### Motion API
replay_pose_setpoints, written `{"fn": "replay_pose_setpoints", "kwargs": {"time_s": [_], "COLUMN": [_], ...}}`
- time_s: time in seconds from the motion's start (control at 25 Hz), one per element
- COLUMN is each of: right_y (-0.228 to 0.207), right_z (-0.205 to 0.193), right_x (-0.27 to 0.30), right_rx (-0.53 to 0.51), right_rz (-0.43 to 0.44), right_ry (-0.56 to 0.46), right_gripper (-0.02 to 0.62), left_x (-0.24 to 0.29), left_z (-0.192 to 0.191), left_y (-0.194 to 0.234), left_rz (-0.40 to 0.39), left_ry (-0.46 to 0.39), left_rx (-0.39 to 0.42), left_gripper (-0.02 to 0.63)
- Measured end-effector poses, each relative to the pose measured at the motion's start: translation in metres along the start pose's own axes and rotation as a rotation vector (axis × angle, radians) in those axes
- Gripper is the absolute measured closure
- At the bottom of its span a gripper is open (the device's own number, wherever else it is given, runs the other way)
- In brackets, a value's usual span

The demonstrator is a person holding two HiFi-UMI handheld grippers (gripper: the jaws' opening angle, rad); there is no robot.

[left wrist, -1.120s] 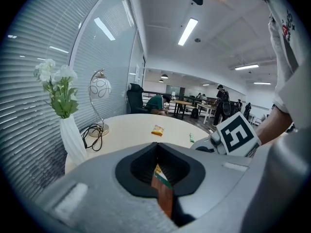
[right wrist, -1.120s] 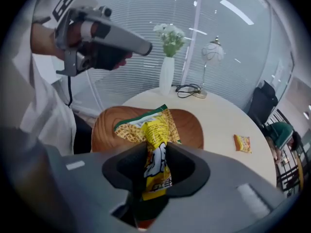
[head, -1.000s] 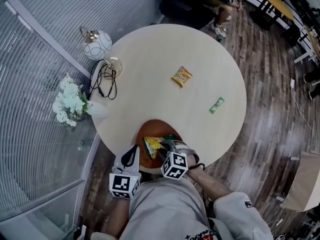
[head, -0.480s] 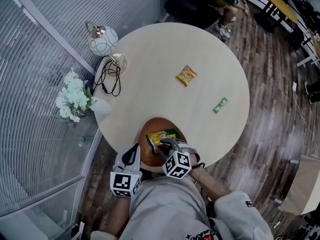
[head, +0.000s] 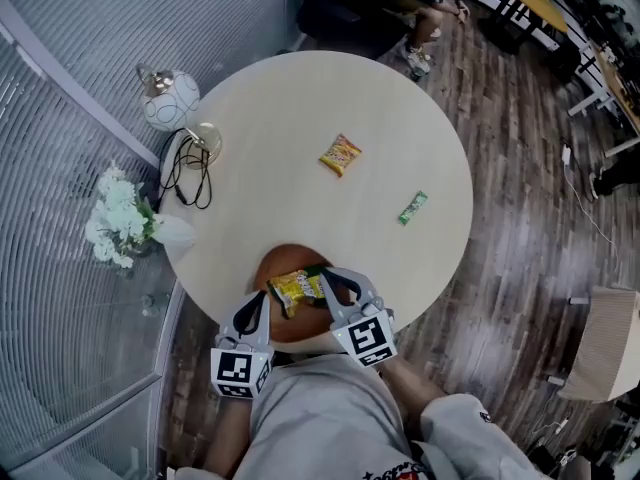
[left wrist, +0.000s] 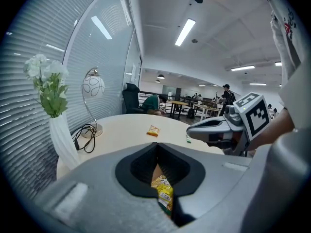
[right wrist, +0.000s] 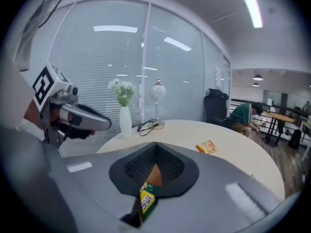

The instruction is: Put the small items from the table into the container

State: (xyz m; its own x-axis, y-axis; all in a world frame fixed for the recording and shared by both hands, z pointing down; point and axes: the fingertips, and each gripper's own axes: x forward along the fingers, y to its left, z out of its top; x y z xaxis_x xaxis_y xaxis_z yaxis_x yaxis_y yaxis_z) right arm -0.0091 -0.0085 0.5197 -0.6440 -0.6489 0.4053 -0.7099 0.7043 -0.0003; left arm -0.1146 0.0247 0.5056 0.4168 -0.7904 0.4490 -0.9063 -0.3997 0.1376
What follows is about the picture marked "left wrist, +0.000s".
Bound white ribbed vase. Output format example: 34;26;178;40
48;113;81;171

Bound person's right hand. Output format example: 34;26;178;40
232;129;250;152

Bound black lamp cable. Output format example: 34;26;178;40
70;124;97;154

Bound white-framed table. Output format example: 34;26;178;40
191;103;222;121

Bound silver desk lamp globe shade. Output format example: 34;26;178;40
80;66;106;139

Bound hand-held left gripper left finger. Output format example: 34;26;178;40
34;142;180;233

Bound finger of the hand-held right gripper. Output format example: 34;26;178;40
206;140;237;154
186;117;232;143

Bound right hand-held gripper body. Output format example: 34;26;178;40
223;92;271;157

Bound black office chair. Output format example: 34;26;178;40
122;83;144;115

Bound person's right forearm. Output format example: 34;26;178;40
246;107;296;152

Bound white window blinds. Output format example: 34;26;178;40
0;0;136;203

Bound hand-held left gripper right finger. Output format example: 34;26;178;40
157;142;254;233

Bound wooden table with black legs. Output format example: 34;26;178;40
167;100;190;120

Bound white table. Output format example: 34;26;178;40
56;114;225;179

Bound white flowers with green leaves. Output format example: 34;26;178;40
23;54;70;118

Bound small yellow snack packet item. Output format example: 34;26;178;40
146;125;161;138
151;163;174;218

